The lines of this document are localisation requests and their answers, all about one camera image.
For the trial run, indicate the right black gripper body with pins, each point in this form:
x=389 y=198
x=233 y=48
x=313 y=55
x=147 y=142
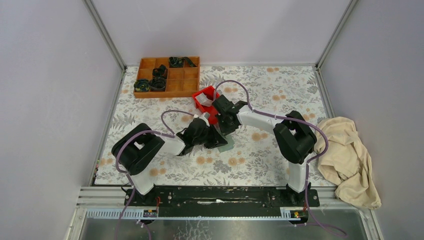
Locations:
x=225 y=128

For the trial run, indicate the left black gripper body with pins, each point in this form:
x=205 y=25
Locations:
x=208 y=138

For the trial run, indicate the red plastic bin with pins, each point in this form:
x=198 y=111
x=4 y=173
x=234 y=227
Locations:
x=211 y=94

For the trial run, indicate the green card holder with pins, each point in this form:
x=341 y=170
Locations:
x=229 y=144

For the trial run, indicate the stack of credit cards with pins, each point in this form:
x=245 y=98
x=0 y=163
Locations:
x=203 y=100

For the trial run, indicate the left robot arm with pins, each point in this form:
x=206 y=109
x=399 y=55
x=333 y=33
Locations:
x=139 y=147

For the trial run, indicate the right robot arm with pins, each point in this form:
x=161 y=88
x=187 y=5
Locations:
x=293 y=135

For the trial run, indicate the floral patterned mat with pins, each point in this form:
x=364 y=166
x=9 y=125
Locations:
x=254 y=160

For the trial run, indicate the orange compartment tray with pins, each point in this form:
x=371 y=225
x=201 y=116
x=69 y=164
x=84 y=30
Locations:
x=167 y=77

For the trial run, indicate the beige crumpled cloth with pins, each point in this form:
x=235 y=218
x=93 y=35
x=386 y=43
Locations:
x=348 y=164

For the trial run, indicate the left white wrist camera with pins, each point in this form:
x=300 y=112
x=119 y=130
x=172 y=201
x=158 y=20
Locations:
x=204 y=117

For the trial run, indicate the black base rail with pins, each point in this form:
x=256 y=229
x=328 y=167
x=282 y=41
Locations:
x=166 y=201

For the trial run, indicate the aluminium frame post right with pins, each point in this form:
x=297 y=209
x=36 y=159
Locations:
x=341 y=23

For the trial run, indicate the aluminium frame post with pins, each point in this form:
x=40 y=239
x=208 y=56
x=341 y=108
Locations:
x=101 y=27
x=341 y=23

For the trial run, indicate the aluminium frame post left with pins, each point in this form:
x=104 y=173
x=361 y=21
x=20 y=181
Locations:
x=101 y=27

